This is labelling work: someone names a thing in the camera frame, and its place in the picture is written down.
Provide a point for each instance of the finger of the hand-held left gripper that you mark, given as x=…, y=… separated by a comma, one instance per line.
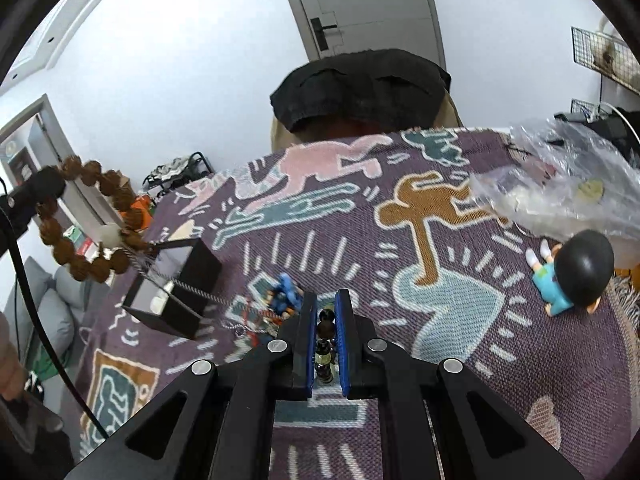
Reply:
x=37, y=191

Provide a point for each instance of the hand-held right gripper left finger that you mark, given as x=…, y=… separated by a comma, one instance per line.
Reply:
x=311, y=345

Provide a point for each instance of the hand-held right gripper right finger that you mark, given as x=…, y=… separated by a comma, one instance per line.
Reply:
x=343, y=345

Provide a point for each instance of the blue bead charm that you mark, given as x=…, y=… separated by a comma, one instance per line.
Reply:
x=286, y=295

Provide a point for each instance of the black jewelry box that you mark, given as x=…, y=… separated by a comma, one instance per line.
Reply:
x=200, y=266

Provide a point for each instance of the person's left hand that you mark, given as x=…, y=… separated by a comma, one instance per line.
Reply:
x=10, y=360

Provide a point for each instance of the grey sofa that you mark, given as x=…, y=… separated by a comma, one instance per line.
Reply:
x=45, y=315

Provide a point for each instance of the orange shopping bag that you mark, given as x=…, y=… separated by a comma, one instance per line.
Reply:
x=142, y=210

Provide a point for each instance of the printed purple blanket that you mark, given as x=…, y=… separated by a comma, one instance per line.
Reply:
x=350, y=220

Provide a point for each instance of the black shoe rack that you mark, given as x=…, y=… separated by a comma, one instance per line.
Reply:
x=175, y=172

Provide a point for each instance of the black jacket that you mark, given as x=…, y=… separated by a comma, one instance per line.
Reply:
x=360, y=90

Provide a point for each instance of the doll figure with black hair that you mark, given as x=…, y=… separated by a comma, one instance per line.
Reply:
x=585, y=260

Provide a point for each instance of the clear plastic bag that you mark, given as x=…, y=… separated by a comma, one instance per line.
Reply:
x=550, y=175

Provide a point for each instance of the grey door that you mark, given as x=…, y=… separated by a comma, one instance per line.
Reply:
x=370, y=0

